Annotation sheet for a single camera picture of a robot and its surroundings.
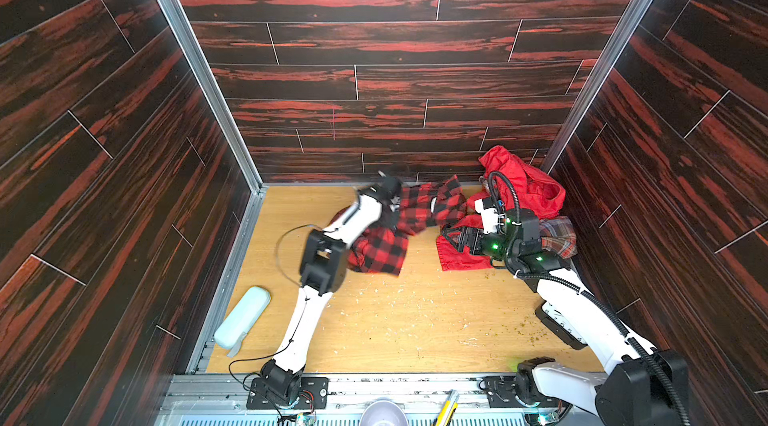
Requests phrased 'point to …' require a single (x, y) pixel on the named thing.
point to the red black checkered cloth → (383, 246)
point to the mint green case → (232, 332)
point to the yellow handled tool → (449, 408)
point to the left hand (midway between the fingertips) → (389, 219)
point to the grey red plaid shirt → (558, 235)
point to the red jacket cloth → (541, 196)
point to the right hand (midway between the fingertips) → (458, 230)
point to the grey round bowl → (384, 413)
